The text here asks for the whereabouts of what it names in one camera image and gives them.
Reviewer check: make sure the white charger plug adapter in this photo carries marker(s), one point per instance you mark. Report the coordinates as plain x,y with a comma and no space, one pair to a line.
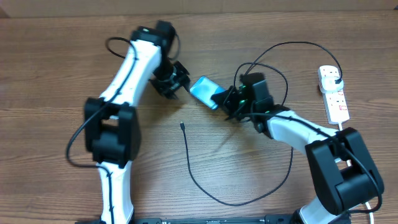
330,85

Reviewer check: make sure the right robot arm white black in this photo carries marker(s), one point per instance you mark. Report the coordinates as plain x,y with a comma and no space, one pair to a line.
344,175

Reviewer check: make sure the blue Samsung Galaxy smartphone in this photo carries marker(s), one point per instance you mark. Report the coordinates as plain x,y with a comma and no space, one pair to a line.
203,89

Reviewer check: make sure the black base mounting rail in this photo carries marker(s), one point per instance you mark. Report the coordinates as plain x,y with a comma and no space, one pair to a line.
268,219

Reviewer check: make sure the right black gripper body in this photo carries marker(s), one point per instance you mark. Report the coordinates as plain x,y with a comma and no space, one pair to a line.
236,106

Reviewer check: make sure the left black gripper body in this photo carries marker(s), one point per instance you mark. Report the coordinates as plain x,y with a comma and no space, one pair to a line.
171,76

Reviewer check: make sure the white power strip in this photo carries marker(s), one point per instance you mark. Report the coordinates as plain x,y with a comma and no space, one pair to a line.
335,103

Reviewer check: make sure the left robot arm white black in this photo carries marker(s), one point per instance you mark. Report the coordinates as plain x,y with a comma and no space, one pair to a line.
112,133

